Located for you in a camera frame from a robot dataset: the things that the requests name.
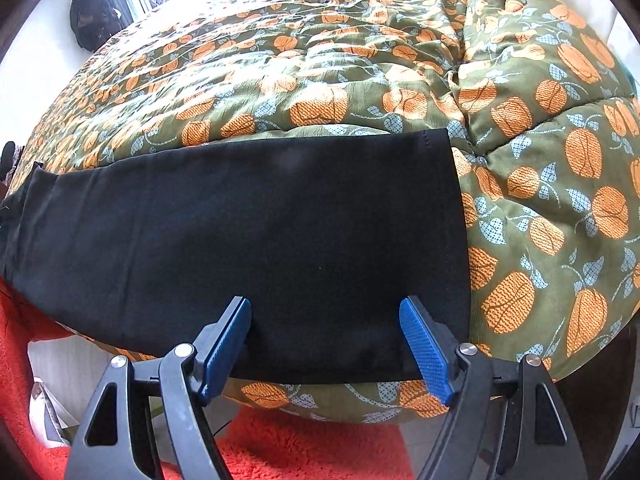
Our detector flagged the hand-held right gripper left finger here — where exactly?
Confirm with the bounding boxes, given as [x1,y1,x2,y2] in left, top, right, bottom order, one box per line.
[64,296,252,480]

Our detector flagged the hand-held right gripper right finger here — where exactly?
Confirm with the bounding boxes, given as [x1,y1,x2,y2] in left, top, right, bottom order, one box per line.
[398,296,591,480]

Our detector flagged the black pants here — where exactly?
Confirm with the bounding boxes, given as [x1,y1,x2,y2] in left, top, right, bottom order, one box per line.
[0,128,473,386]

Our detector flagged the green orange floral comforter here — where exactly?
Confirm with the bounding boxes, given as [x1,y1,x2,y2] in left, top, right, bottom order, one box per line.
[10,0,640,423]

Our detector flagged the dark coats hanging on wall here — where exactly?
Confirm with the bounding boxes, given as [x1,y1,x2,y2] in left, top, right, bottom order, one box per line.
[67,0,123,52]

